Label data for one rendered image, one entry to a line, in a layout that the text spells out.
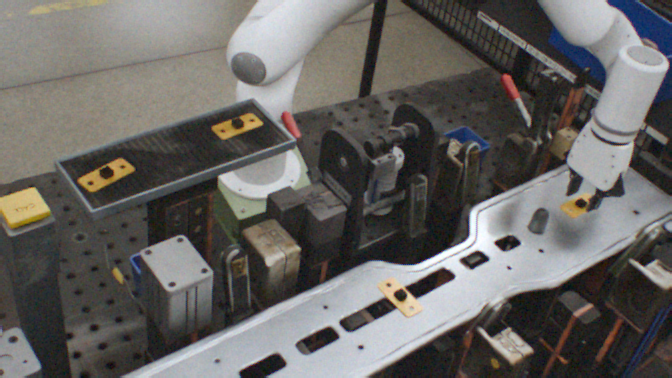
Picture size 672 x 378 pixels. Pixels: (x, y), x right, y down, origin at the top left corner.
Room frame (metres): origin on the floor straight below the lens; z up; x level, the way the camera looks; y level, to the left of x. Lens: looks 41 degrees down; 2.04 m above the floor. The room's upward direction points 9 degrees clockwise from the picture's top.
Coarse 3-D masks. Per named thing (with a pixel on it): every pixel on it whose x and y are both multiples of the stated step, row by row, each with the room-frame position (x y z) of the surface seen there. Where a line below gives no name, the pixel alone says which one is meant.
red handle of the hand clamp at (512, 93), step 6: (504, 78) 1.44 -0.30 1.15; (510, 78) 1.45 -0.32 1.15; (504, 84) 1.44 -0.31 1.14; (510, 84) 1.44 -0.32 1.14; (510, 90) 1.43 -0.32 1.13; (516, 90) 1.43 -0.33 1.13; (510, 96) 1.42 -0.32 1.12; (516, 96) 1.42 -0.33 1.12; (516, 102) 1.41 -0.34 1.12; (516, 108) 1.41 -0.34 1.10; (522, 108) 1.41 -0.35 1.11; (522, 114) 1.39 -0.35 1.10; (528, 114) 1.40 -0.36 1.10; (522, 120) 1.39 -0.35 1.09; (528, 120) 1.39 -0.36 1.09; (528, 126) 1.38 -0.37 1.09; (528, 132) 1.37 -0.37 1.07
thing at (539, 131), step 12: (540, 72) 1.39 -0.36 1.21; (552, 72) 1.38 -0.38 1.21; (540, 84) 1.37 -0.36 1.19; (552, 84) 1.36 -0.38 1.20; (564, 84) 1.35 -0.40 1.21; (540, 96) 1.36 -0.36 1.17; (552, 96) 1.38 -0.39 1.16; (540, 108) 1.36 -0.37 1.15; (552, 108) 1.37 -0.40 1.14; (540, 120) 1.35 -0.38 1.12; (540, 132) 1.37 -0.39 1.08; (540, 144) 1.37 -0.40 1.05
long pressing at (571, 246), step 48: (528, 192) 1.28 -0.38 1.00; (624, 192) 1.33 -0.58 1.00; (480, 240) 1.12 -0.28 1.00; (528, 240) 1.14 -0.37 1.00; (576, 240) 1.16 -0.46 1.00; (624, 240) 1.19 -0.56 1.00; (336, 288) 0.94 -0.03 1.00; (480, 288) 1.00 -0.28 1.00; (528, 288) 1.02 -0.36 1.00; (240, 336) 0.81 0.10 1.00; (288, 336) 0.83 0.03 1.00; (384, 336) 0.86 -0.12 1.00; (432, 336) 0.88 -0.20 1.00
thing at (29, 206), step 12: (24, 192) 0.89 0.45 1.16; (36, 192) 0.89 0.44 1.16; (0, 204) 0.85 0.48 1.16; (12, 204) 0.86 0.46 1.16; (24, 204) 0.86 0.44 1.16; (36, 204) 0.87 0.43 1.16; (12, 216) 0.83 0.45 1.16; (24, 216) 0.84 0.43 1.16; (36, 216) 0.84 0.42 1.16; (12, 228) 0.82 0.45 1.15
